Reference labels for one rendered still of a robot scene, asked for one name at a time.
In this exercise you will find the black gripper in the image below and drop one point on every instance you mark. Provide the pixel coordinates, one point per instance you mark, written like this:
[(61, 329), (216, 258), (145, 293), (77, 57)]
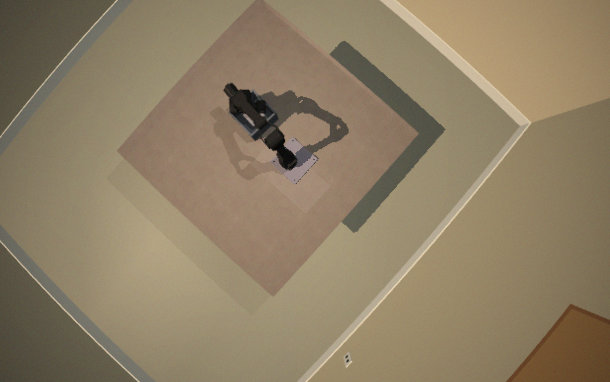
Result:
[(259, 105)]

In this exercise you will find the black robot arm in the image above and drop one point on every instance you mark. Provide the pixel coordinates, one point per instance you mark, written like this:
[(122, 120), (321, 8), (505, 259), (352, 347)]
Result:
[(275, 140)]

